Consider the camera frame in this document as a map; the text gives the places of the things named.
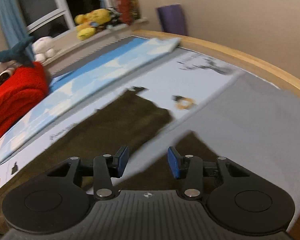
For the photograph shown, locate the dark olive corduroy pants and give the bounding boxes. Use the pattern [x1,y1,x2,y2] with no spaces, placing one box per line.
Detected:
[0,90,218,237]

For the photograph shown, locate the printed white grey bed sheet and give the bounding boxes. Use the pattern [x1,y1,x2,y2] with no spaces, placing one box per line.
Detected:
[0,49,300,213]

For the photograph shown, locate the red folded knit sweater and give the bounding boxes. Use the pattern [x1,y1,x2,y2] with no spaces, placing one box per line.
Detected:
[0,62,49,138]

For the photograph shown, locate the blue white patterned folded blanket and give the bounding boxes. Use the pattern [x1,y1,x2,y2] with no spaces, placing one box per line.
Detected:
[0,38,180,164]

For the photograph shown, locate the white folded garment stack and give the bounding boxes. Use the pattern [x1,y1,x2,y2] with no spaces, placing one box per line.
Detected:
[0,61,21,86]

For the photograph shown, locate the teal shark plush toy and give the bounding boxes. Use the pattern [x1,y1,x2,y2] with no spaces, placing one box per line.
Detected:
[0,36,34,67]

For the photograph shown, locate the white plush toy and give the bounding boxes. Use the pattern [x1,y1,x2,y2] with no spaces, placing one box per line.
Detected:
[32,36,56,63]

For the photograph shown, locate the yellow plush toy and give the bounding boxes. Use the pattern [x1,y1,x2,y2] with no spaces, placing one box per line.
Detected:
[75,9,112,41]

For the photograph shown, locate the blue curtain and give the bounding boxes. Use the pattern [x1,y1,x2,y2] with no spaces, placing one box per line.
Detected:
[0,0,29,48]

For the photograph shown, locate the dark red plush toy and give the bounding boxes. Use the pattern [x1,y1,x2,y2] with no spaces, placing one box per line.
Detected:
[117,0,141,25]

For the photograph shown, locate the wooden bed frame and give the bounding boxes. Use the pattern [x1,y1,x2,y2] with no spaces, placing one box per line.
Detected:
[131,29,300,240]

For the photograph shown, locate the window with white frame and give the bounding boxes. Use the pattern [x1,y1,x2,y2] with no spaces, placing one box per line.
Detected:
[17,0,75,39]

